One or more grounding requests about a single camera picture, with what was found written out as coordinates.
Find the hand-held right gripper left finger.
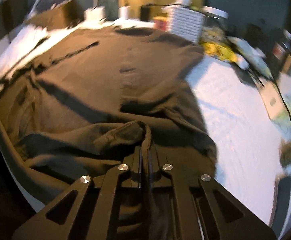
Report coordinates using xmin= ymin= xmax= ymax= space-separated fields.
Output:
xmin=12 ymin=146 xmax=146 ymax=240

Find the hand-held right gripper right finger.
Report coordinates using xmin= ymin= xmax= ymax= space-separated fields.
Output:
xmin=147 ymin=146 xmax=277 ymax=240

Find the olive brown t-shirt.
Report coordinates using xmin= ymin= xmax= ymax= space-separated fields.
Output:
xmin=0 ymin=26 xmax=217 ymax=240

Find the yellow snack packet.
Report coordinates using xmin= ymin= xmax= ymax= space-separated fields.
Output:
xmin=202 ymin=41 xmax=238 ymax=63

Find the white power strip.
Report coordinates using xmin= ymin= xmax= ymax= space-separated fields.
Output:
xmin=110 ymin=19 xmax=156 ymax=29

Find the white woven basket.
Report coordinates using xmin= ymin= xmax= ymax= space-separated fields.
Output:
xmin=162 ymin=5 xmax=203 ymax=43

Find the black charger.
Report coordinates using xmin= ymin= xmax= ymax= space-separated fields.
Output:
xmin=140 ymin=4 xmax=156 ymax=22

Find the white charger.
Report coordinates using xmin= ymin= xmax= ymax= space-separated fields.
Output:
xmin=119 ymin=5 xmax=129 ymax=20

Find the white desk lamp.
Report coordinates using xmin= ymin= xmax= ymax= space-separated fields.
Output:
xmin=84 ymin=0 xmax=105 ymax=22

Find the glass jar with white lid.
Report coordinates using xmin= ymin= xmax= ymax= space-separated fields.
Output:
xmin=201 ymin=6 xmax=228 ymax=32

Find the brown cardboard box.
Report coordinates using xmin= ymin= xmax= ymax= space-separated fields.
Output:
xmin=25 ymin=0 xmax=83 ymax=29

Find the white garment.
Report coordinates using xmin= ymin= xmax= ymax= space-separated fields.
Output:
xmin=0 ymin=26 xmax=61 ymax=68

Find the clear plastic water bottle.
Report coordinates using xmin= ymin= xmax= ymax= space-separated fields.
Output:
xmin=273 ymin=30 xmax=291 ymax=68

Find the black charger cable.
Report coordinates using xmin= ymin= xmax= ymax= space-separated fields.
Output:
xmin=248 ymin=67 xmax=291 ymax=140

